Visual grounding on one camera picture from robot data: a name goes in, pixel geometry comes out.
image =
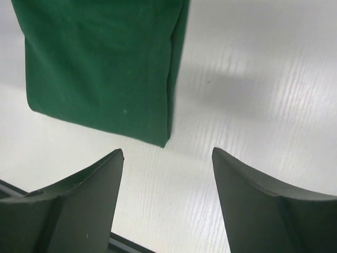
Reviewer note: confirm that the green t-shirt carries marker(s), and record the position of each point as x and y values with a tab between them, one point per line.
106	65

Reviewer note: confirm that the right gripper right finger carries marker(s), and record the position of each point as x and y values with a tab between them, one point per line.
264	214

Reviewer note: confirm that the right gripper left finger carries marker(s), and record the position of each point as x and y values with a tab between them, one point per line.
74	214

